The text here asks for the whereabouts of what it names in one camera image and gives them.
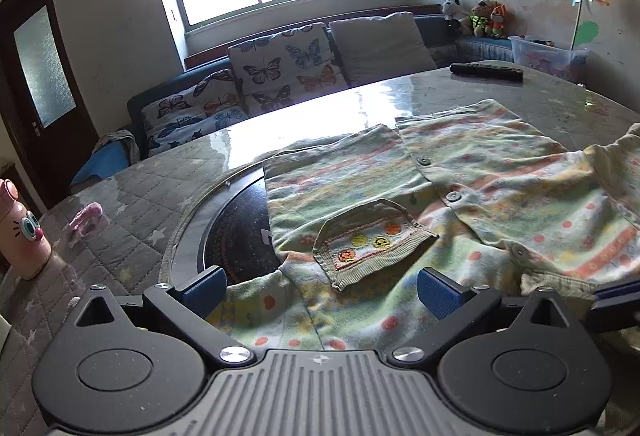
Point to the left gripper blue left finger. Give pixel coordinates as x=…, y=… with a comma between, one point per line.
x=181, y=312

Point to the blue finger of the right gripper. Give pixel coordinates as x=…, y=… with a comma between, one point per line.
x=623, y=293

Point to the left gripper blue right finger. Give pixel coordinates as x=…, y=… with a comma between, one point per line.
x=460, y=312

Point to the colourful patterned child's shirt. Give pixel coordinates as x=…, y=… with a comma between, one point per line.
x=474, y=192

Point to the black round induction cooktop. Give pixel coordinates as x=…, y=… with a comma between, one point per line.
x=237, y=237

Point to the blue grey cloth pile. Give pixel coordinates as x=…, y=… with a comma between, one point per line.
x=113, y=153

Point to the pink cartoon face bottle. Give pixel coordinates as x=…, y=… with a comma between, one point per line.
x=23, y=243

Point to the flat butterfly print cushion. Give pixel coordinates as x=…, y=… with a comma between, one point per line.
x=206, y=107

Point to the black remote control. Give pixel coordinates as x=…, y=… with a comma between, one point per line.
x=477, y=70

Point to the clear plastic storage box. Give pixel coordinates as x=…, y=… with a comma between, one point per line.
x=569, y=65

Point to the upright butterfly print cushion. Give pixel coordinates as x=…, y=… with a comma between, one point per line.
x=286, y=68

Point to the dark blue sofa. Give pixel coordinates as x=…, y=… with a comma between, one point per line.
x=445, y=48

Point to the dark wooden glass door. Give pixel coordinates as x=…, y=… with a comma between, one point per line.
x=41, y=105

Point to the plain beige cushion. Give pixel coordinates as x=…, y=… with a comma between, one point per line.
x=377, y=48

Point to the brown bear plush toy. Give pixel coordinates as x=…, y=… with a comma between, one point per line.
x=480, y=18

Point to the orange fox plush toy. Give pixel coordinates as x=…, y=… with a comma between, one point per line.
x=498, y=18

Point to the black white plush toy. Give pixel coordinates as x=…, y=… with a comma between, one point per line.
x=453, y=14

